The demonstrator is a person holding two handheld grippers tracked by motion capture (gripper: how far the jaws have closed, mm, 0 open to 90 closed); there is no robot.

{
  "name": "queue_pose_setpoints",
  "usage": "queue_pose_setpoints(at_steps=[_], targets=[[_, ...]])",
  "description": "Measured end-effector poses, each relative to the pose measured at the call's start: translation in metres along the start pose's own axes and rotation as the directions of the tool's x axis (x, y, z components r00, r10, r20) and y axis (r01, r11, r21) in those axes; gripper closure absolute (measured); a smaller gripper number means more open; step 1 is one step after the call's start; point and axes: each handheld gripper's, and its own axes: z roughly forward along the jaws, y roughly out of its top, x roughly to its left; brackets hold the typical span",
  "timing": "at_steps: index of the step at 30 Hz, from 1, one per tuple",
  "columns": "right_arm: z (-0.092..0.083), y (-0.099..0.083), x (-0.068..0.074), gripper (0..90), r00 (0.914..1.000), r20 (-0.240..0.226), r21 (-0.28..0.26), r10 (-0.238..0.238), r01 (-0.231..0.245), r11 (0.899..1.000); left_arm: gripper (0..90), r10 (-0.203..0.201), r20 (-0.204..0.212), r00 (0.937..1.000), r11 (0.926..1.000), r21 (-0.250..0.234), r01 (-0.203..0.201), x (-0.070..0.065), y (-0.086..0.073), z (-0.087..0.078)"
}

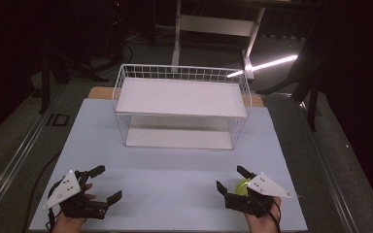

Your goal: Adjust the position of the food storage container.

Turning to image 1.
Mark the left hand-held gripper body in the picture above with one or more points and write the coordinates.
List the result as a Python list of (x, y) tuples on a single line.
[(65, 190)]

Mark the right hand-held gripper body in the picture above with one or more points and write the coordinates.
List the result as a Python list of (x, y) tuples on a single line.
[(259, 194)]

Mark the green ball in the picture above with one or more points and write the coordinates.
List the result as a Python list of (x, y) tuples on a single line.
[(240, 188)]

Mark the person's left hand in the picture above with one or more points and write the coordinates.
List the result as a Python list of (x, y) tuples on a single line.
[(73, 213)]

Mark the person's right hand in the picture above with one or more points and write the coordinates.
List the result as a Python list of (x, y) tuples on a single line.
[(264, 220)]

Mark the light blue table mat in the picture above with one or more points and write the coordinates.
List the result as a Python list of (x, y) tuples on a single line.
[(162, 181)]

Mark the black floor plate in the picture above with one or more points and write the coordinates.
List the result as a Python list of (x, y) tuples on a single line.
[(57, 119)]

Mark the black metal stand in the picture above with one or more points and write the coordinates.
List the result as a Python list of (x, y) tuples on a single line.
[(47, 77)]

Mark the dark tripod stand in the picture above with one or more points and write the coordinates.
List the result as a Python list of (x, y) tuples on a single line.
[(307, 87)]

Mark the white metal stand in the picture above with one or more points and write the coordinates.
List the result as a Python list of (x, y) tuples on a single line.
[(213, 26)]

